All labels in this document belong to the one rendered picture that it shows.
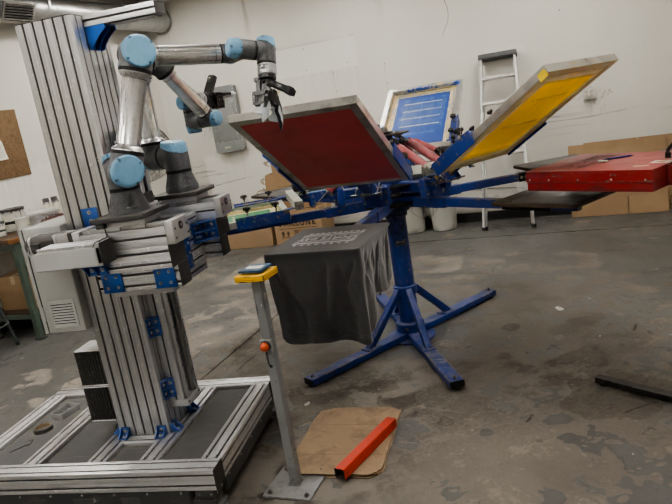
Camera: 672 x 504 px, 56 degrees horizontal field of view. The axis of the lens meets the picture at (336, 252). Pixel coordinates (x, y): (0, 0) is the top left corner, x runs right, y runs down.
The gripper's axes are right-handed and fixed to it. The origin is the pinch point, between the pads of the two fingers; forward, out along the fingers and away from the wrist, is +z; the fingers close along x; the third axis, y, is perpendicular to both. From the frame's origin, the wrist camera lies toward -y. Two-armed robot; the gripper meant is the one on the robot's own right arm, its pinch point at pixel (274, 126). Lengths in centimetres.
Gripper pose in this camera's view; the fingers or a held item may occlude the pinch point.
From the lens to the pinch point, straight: 252.4
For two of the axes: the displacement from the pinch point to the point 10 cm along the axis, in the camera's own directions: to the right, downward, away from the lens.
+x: -3.7, -0.2, -9.3
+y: -9.3, 0.6, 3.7
